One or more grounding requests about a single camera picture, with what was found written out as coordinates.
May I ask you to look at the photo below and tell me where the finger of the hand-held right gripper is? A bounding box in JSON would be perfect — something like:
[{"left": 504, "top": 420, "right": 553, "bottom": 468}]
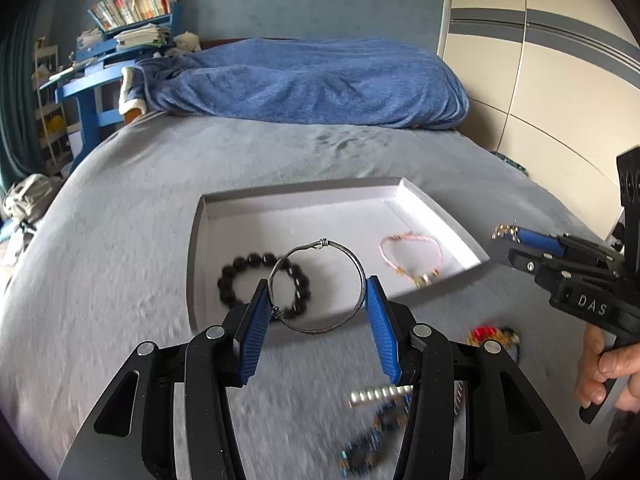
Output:
[
  {"left": 517, "top": 228, "right": 626, "bottom": 265},
  {"left": 507, "top": 246, "right": 623, "bottom": 286}
]

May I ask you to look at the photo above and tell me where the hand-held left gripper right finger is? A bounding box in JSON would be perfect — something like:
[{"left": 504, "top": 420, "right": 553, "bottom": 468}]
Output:
[{"left": 365, "top": 275, "right": 586, "bottom": 480}]

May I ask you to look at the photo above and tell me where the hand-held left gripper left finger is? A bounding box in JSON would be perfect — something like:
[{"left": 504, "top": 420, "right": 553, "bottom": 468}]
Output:
[{"left": 57, "top": 279, "right": 281, "bottom": 480}]

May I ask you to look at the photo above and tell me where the silver wire bangle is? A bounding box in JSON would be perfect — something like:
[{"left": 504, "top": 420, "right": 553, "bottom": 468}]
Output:
[{"left": 268, "top": 240, "right": 366, "bottom": 335}]

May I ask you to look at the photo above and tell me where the white cardboard tray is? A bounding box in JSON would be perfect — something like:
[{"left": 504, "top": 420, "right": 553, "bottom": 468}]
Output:
[{"left": 186, "top": 176, "right": 491, "bottom": 337}]

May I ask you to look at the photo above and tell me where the person's right hand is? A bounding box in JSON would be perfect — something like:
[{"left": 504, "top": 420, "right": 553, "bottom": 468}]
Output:
[{"left": 574, "top": 327, "right": 640, "bottom": 413}]

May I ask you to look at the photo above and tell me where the green patterned cloth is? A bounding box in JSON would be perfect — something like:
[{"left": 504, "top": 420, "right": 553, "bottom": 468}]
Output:
[{"left": 492, "top": 151, "right": 529, "bottom": 177}]

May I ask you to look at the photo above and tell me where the cream wardrobe with grey stripe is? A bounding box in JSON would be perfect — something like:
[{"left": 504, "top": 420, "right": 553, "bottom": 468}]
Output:
[{"left": 437, "top": 0, "right": 640, "bottom": 233}]

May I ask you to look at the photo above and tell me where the blue blanket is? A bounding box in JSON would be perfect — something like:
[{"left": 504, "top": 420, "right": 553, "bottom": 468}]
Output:
[{"left": 134, "top": 37, "right": 471, "bottom": 131}]

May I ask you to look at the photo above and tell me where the grey bag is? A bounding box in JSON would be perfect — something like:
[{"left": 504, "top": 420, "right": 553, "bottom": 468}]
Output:
[{"left": 2, "top": 173, "right": 64, "bottom": 227}]

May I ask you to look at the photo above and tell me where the white cloth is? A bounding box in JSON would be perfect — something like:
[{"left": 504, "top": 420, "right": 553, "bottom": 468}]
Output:
[{"left": 121, "top": 66, "right": 147, "bottom": 115}]

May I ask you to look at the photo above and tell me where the blue desk with shelf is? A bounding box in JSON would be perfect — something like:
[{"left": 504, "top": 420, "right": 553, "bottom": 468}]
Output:
[{"left": 39, "top": 0, "right": 184, "bottom": 162}]

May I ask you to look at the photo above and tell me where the white stuffed toy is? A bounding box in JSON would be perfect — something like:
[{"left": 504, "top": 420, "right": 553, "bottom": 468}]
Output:
[{"left": 167, "top": 32, "right": 202, "bottom": 57}]

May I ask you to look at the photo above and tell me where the white shelf unit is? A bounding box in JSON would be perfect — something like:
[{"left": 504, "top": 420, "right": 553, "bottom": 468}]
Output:
[{"left": 31, "top": 36, "right": 74, "bottom": 177}]

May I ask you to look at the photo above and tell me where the stack of papers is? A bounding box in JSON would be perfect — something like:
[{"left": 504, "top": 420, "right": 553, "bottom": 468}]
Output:
[{"left": 114, "top": 22, "right": 174, "bottom": 51}]

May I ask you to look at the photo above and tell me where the dark teal curtain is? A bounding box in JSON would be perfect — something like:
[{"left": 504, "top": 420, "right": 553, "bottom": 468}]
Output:
[{"left": 0, "top": 7, "right": 42, "bottom": 188}]

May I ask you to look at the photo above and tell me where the row of books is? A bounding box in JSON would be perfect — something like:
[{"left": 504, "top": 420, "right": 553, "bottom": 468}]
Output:
[{"left": 88, "top": 0, "right": 179, "bottom": 31}]

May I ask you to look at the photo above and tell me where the silver coil bracelet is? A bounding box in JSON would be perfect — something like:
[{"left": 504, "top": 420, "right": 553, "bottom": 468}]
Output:
[{"left": 348, "top": 384, "right": 415, "bottom": 409}]

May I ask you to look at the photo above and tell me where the pink cord bracelet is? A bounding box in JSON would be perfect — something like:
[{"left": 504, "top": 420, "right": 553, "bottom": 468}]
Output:
[{"left": 378, "top": 231, "right": 445, "bottom": 289}]

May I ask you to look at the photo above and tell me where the black bead bracelet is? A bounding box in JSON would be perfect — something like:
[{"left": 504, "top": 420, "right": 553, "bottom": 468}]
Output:
[{"left": 218, "top": 253, "right": 314, "bottom": 317}]

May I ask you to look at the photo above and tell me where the red and gold bracelet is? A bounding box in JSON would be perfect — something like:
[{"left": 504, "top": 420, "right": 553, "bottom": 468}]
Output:
[{"left": 467, "top": 325, "right": 524, "bottom": 362}]

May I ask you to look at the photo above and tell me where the blue beaded bracelet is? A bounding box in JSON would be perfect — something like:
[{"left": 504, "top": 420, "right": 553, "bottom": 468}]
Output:
[{"left": 337, "top": 397, "right": 414, "bottom": 476}]

